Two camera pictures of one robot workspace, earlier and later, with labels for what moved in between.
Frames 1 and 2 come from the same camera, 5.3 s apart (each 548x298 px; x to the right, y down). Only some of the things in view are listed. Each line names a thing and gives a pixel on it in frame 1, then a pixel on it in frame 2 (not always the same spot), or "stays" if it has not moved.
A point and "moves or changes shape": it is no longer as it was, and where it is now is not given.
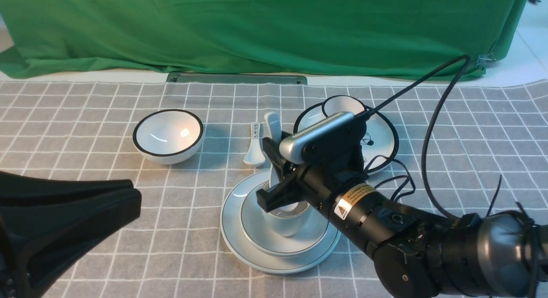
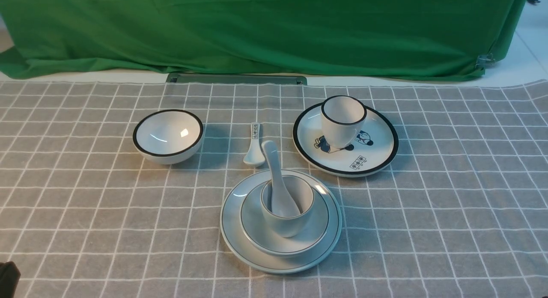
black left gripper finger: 47,223 to 10,277
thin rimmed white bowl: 256,233 stays
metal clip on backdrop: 485,61 stays
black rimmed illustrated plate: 381,143 stays
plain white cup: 288,221 stays
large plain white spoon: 274,129 moves or changes shape
